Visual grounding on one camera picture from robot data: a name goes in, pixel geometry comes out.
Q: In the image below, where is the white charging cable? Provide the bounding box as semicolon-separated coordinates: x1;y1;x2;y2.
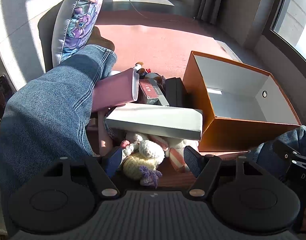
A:
124;0;183;23

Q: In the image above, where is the black box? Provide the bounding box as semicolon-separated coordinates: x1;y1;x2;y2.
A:
165;77;187;108

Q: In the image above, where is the dark red small box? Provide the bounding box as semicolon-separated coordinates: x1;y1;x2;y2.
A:
137;79;169;106

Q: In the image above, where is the pink floor mat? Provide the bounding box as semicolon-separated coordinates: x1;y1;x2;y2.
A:
97;10;239;77

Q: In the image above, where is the white plush dog toy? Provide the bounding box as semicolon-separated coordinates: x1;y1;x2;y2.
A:
148;135;199;173

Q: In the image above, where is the anime print pillow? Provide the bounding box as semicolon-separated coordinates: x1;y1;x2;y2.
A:
52;0;103;67

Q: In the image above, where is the black phone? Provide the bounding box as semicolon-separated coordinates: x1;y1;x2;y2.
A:
0;74;16;120

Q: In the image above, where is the crochet bunny toy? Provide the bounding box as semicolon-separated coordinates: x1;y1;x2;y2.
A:
120;132;169;187

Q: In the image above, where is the pink notebook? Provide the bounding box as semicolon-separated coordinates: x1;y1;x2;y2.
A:
92;68;139;112

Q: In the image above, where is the dark window frame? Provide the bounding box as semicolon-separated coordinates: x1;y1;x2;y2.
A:
263;0;306;78

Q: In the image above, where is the brown sock foot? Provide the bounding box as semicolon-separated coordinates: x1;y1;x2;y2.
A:
87;26;115;51

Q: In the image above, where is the donald duck plush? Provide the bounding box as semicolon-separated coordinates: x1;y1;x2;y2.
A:
133;62;165;84

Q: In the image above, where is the orange storage box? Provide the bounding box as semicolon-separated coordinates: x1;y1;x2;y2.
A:
183;51;301;152

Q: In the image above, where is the blue jeans leg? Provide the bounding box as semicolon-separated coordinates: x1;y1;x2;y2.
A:
0;44;117;198

